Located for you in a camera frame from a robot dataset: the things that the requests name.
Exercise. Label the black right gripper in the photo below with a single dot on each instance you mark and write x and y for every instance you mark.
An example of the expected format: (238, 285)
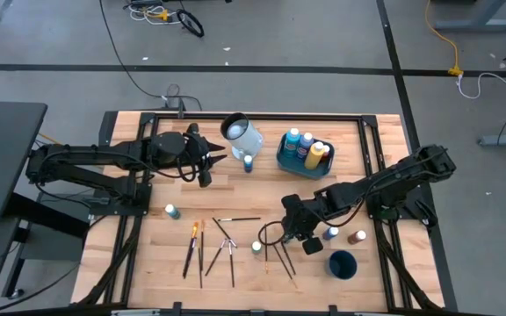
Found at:
(297, 215)

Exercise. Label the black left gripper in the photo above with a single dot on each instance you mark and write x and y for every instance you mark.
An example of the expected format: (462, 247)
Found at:
(198, 151)

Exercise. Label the long black brush orange bristles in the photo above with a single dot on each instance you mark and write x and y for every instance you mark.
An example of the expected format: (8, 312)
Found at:
(290, 261)

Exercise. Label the long thin black brush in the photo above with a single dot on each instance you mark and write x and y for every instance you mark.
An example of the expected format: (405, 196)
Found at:
(284, 263)

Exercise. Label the black brush gold ferrule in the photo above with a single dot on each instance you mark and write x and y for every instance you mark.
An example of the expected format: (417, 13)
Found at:
(265, 254)

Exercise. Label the small blue paint bottle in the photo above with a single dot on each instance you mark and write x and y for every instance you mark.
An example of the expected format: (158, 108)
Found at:
(330, 234)
(247, 166)

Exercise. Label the small bright green paint bottle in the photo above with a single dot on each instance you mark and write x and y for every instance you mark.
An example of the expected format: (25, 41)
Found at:
(256, 248)

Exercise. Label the black brush long silver ferrule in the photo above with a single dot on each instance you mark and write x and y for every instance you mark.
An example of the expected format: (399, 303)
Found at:
(244, 218)

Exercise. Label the dark blue plastic cup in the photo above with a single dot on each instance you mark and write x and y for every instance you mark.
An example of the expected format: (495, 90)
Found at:
(342, 265)

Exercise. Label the small brown paint bottle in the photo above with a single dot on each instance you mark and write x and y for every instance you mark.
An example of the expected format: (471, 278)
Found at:
(355, 238)

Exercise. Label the long dark brush silver ferrule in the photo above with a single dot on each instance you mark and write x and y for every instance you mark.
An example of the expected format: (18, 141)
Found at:
(231, 263)

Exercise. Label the grey-blue plastic caddy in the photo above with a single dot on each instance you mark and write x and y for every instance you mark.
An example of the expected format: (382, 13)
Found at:
(297, 169)

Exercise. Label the short brush silver ferrule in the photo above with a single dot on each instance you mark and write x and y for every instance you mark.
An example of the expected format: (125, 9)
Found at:
(221, 228)

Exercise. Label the small teal paint bottle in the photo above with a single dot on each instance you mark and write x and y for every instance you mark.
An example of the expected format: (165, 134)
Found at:
(173, 213)

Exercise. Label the large teal paint bottle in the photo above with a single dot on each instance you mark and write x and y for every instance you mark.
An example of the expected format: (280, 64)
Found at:
(291, 140)

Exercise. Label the black brush white lettering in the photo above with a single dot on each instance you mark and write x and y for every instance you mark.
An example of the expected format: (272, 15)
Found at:
(214, 260)

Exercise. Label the large yellow paint bottle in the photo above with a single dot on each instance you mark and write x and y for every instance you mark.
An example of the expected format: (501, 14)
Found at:
(313, 158)

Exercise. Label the large purple-blue paint bottle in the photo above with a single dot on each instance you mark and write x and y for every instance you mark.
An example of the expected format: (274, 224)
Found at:
(304, 147)

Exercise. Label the thin black brush orange bristles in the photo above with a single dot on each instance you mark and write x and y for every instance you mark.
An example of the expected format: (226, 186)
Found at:
(202, 241)

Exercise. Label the small red paint bottle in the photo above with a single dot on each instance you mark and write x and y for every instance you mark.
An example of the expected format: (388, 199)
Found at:
(325, 151)

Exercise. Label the thin black paintbrush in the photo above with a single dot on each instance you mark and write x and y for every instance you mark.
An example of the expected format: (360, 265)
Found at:
(200, 272)

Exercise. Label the thick brush wide orange bristles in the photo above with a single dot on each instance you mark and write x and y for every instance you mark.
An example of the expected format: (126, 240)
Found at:
(190, 250)

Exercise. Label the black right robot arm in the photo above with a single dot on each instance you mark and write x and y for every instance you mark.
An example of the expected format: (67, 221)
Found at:
(411, 169)

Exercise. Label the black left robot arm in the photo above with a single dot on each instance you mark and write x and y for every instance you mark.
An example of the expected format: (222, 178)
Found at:
(81, 155)

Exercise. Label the black desk top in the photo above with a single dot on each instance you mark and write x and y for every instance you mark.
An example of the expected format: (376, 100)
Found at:
(2, 158)

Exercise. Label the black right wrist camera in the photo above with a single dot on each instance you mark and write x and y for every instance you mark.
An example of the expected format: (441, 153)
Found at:
(312, 246)

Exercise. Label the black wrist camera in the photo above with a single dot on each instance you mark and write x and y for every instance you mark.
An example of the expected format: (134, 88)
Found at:
(204, 178)
(312, 246)

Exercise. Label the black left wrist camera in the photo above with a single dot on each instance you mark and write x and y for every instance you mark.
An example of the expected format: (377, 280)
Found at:
(204, 178)

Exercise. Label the black aluminium rig frame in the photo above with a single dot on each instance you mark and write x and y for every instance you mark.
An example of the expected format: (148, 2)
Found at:
(257, 117)

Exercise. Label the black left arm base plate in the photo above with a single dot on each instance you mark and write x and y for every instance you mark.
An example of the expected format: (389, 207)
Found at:
(117, 206)

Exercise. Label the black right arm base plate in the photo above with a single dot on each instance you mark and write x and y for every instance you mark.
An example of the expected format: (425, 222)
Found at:
(411, 211)

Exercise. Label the black desk leg frame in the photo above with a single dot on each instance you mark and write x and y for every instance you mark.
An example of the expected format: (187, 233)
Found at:
(46, 216)

